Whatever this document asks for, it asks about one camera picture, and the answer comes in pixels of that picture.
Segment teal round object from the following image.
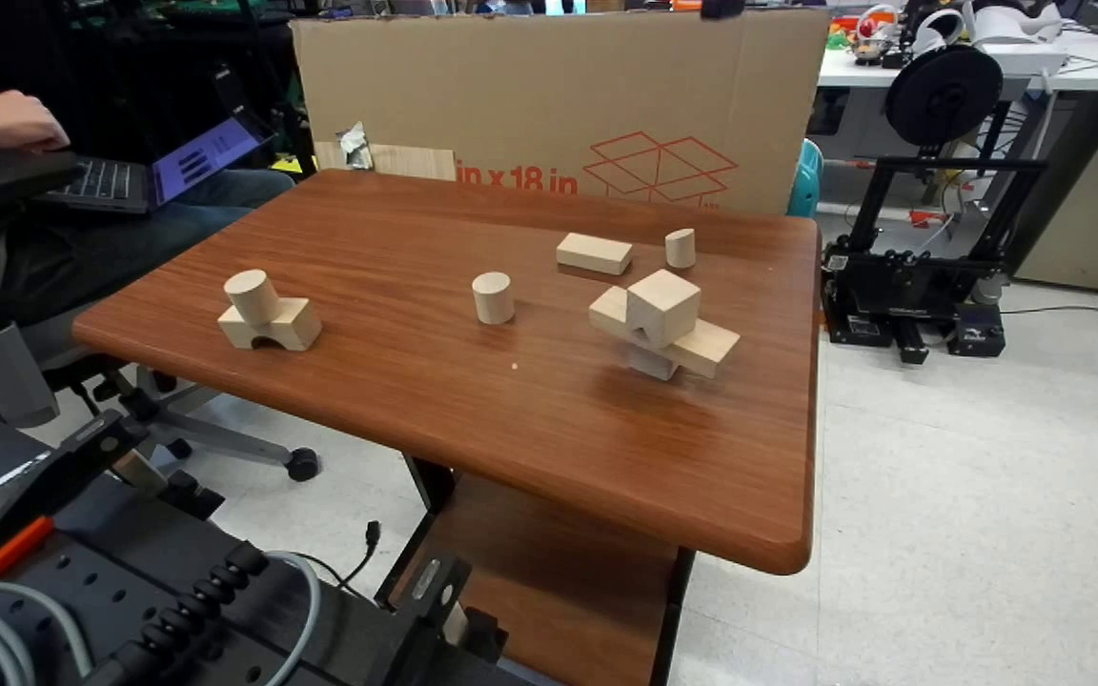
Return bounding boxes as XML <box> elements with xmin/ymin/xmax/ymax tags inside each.
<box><xmin>787</xmin><ymin>133</ymin><xmax>829</xmax><ymax>222</ymax></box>

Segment black office chair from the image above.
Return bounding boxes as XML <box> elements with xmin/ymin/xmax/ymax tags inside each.
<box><xmin>0</xmin><ymin>144</ymin><xmax>326</xmax><ymax>485</ymax></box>

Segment brown table pedestal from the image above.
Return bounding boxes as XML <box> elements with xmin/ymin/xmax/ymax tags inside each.
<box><xmin>374</xmin><ymin>455</ymin><xmax>693</xmax><ymax>686</ymax></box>

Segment person's bare hand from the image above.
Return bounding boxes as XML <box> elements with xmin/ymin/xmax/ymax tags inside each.
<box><xmin>0</xmin><ymin>89</ymin><xmax>72</xmax><ymax>156</ymax></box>

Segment black cable with plug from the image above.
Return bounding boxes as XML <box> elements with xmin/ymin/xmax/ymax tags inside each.
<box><xmin>295</xmin><ymin>520</ymin><xmax>384</xmax><ymax>595</ymax></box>

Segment small short wooden cylinder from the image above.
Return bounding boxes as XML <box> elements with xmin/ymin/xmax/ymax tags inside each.
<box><xmin>665</xmin><ymin>224</ymin><xmax>702</xmax><ymax>274</ymax></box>

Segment colourful clutter on desk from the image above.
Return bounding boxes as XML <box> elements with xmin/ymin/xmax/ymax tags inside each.
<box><xmin>825</xmin><ymin>0</ymin><xmax>907</xmax><ymax>70</ymax></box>

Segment person's jeans legs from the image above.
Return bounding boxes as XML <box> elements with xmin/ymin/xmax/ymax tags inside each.
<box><xmin>0</xmin><ymin>166</ymin><xmax>300</xmax><ymax>335</ymax></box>

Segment wooden cylinder on arch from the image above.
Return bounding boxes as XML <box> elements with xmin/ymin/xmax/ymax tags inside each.
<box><xmin>222</xmin><ymin>267</ymin><xmax>281</xmax><ymax>327</ymax></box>

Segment white device on desk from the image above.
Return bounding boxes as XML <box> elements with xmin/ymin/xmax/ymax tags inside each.
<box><xmin>903</xmin><ymin>0</ymin><xmax>1074</xmax><ymax>86</ymax></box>

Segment black laptop purple screen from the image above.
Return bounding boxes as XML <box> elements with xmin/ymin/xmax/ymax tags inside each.
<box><xmin>36</xmin><ymin>112</ymin><xmax>269</xmax><ymax>216</ymax></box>

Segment upright wooden cylinder block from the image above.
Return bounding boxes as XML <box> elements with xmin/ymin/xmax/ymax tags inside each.
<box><xmin>469</xmin><ymin>267</ymin><xmax>518</xmax><ymax>327</ymax></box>

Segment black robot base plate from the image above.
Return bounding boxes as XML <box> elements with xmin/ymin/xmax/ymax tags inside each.
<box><xmin>0</xmin><ymin>411</ymin><xmax>541</xmax><ymax>686</ymax></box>

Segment flat rectangular wooden block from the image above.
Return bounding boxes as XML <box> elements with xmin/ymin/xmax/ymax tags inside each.
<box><xmin>553</xmin><ymin>230</ymin><xmax>638</xmax><ymax>279</ymax></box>

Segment small wooden arch cube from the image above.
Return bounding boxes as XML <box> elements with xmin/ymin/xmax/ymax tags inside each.
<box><xmin>626</xmin><ymin>267</ymin><xmax>706</xmax><ymax>346</ymax></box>

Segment wide wooden arch block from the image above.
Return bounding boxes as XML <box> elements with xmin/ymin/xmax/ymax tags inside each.
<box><xmin>213</xmin><ymin>295</ymin><xmax>326</xmax><ymax>356</ymax></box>

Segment long wooden plank block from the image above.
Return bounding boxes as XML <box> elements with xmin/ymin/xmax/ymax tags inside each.
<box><xmin>586</xmin><ymin>281</ymin><xmax>743</xmax><ymax>380</ymax></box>

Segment white tape scrap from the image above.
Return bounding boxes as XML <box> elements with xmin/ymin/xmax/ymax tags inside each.
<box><xmin>331</xmin><ymin>117</ymin><xmax>378</xmax><ymax>176</ymax></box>

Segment red handled tool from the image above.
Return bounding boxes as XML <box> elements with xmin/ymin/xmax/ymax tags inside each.
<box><xmin>0</xmin><ymin>510</ymin><xmax>56</xmax><ymax>580</ymax></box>

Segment black filament spool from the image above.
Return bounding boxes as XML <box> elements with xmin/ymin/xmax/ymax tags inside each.
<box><xmin>885</xmin><ymin>41</ymin><xmax>1006</xmax><ymax>154</ymax></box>

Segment large cardboard box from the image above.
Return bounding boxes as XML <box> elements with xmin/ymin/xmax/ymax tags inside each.
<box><xmin>292</xmin><ymin>9</ymin><xmax>830</xmax><ymax>222</ymax></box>

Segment white desk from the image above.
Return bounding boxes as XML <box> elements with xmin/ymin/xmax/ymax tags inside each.
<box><xmin>814</xmin><ymin>32</ymin><xmax>1098</xmax><ymax>299</ymax></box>

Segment black 3D printer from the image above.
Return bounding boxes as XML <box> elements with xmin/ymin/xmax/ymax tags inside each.
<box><xmin>820</xmin><ymin>72</ymin><xmax>1052</xmax><ymax>366</ymax></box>

